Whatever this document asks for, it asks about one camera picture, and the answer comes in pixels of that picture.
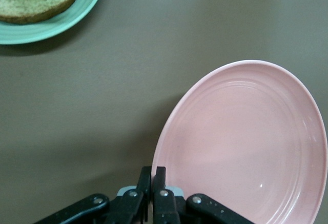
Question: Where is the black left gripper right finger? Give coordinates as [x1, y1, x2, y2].
[152, 166, 255, 224]

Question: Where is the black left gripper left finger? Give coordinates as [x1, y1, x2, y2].
[33, 166, 152, 224]

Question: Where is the pink plate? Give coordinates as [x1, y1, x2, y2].
[151, 59, 328, 224]

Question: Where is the brown table mat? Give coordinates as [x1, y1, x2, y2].
[0, 0, 328, 224]

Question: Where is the green plate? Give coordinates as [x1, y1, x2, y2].
[0, 0, 108, 45]

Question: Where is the bread slice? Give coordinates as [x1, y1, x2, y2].
[0, 0, 79, 25]

